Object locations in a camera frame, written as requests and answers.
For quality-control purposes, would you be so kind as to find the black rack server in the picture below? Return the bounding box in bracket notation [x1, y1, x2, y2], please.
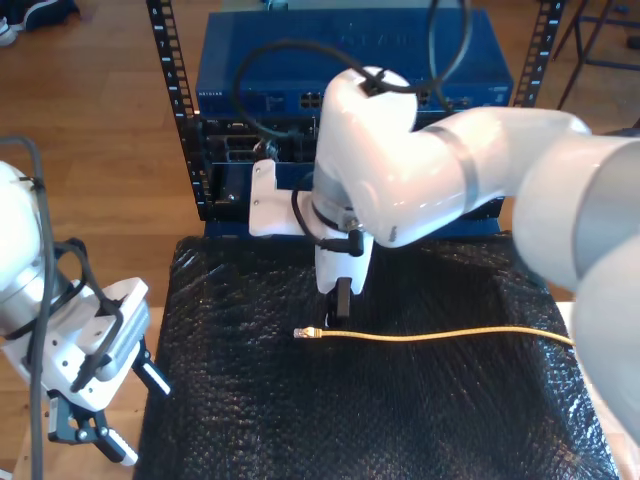
[197, 113, 511, 221]

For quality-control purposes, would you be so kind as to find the blue metal chair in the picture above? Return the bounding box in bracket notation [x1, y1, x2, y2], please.
[552, 0, 640, 109]

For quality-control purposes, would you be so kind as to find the black woven mat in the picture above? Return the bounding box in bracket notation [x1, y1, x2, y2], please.
[133, 233, 621, 480]

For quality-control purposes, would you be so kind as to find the blue network switch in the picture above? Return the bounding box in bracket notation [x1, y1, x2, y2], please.
[194, 7, 515, 117]

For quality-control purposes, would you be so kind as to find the yellow network cable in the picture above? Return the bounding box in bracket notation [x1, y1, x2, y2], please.
[292, 324, 576, 349]

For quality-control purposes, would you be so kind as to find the dark sneaker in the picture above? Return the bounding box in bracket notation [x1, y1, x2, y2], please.
[22, 0, 81, 31]

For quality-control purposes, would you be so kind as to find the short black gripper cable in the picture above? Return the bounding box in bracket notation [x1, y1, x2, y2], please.
[291, 185, 365, 257]
[7, 238, 126, 394]

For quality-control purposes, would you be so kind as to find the black perforated rack post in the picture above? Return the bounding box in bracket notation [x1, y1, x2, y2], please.
[146, 0, 211, 221]
[512, 0, 569, 109]

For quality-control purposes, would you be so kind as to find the thick grey cable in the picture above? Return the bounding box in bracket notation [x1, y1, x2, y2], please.
[0, 134, 56, 480]

